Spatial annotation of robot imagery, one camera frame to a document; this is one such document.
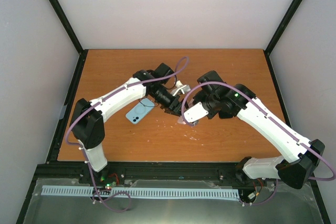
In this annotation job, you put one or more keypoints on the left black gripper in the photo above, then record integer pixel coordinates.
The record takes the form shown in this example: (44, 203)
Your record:
(176, 110)

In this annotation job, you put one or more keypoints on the pink phone case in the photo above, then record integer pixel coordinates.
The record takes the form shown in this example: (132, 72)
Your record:
(191, 121)

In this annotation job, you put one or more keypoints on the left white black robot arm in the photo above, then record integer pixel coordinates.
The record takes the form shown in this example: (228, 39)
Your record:
(89, 117)

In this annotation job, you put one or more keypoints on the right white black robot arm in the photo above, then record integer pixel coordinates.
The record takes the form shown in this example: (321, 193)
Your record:
(298, 155)

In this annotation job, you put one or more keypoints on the light blue phone case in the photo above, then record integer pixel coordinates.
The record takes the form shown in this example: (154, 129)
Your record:
(139, 111)

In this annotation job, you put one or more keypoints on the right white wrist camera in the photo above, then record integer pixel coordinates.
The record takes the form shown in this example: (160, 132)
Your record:
(196, 110)

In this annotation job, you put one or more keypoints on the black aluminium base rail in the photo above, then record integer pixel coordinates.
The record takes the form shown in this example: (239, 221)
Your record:
(222, 174)

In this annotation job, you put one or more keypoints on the light blue slotted cable duct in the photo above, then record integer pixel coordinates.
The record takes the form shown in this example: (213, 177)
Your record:
(143, 193)

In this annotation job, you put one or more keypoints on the metal base plate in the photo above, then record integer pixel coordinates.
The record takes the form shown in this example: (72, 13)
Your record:
(277, 203)

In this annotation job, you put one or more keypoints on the left black frame post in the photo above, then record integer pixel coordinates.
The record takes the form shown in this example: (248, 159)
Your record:
(66, 25)

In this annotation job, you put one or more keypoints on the black frame post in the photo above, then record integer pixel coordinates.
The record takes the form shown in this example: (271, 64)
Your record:
(66, 25)
(289, 14)

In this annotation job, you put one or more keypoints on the right black frame post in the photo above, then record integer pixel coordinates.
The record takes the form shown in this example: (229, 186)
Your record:
(289, 14)

